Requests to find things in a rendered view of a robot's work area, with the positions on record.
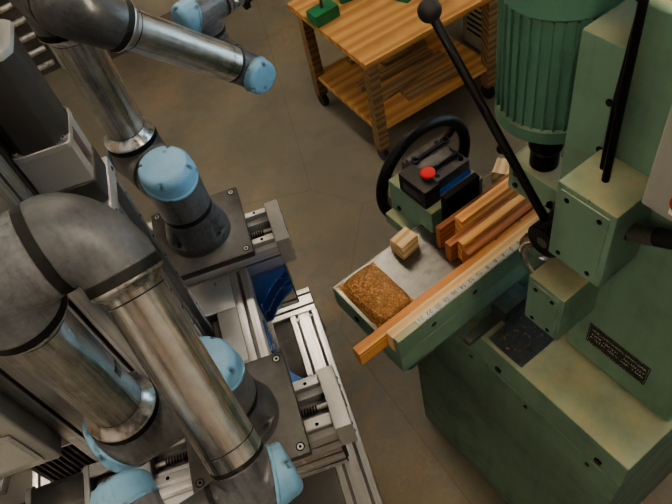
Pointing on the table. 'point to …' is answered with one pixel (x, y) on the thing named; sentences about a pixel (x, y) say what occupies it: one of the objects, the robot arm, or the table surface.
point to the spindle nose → (544, 156)
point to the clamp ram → (459, 195)
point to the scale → (467, 283)
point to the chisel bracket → (544, 186)
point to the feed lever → (539, 236)
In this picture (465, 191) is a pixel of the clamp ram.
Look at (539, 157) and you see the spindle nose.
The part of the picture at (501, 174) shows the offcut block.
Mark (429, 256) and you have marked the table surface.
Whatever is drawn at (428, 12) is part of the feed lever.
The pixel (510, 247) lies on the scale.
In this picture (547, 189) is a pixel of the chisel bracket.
